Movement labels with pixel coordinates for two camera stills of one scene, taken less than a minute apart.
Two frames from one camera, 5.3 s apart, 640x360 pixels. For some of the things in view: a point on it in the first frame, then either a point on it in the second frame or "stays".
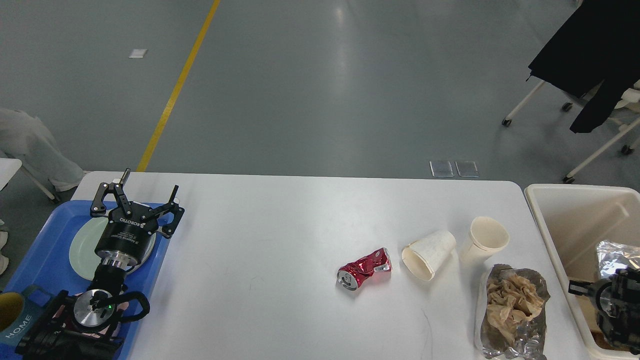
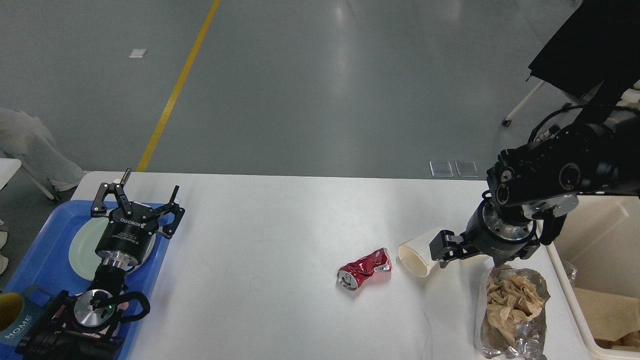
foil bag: (514, 320) stays
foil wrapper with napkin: (612, 256) to (570, 269)
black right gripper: (583, 288) to (487, 233)
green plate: (83, 260) stays
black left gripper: (126, 238) stays
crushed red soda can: (350, 275) stays
